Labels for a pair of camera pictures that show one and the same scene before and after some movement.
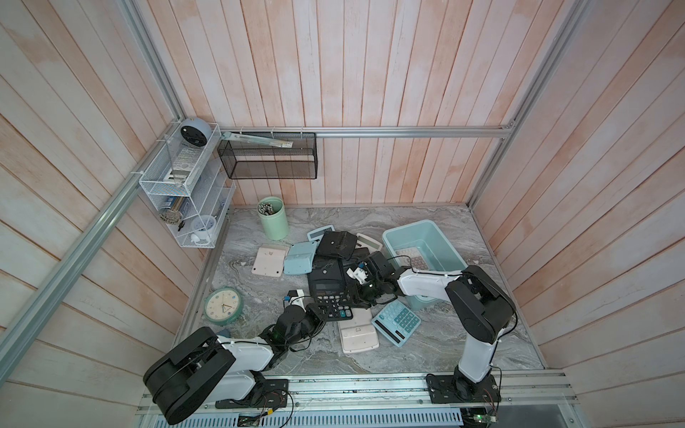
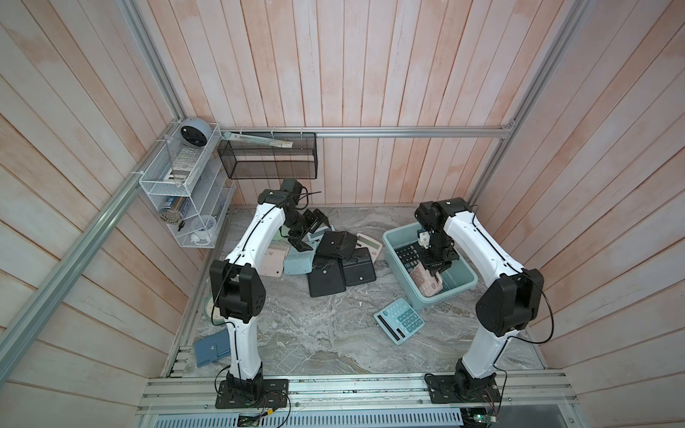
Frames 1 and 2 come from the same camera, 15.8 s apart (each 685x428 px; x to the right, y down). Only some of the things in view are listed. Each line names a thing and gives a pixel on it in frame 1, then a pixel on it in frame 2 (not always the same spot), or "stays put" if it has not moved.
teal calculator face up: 396,322 stays put
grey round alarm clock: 195,131 stays put
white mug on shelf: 202,227 stays put
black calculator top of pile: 338,244 stays put
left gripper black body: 310,323 to 300,224
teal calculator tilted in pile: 300,259 stays put
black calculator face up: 328,289 to 412,254
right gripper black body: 368,291 to 440,253
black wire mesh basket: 249,160 stays put
